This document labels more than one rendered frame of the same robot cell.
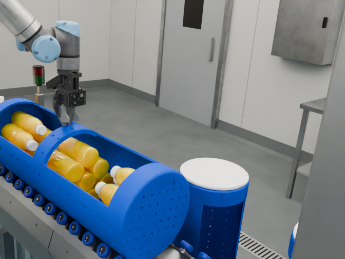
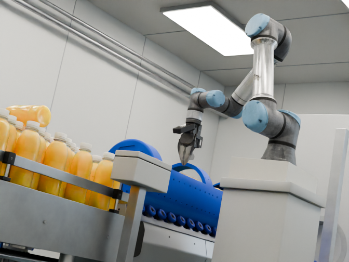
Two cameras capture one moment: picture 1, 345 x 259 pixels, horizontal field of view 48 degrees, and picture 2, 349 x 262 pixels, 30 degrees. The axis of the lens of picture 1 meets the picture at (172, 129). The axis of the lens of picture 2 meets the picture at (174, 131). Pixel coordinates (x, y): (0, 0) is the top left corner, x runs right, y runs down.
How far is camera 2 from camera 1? 378 cm
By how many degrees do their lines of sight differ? 100
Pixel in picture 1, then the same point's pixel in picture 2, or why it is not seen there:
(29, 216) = (187, 240)
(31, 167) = (206, 191)
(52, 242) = (207, 250)
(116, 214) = not seen: hidden behind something
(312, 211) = (342, 161)
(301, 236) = (341, 167)
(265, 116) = not seen: outside the picture
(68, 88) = (198, 134)
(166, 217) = not seen: hidden behind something
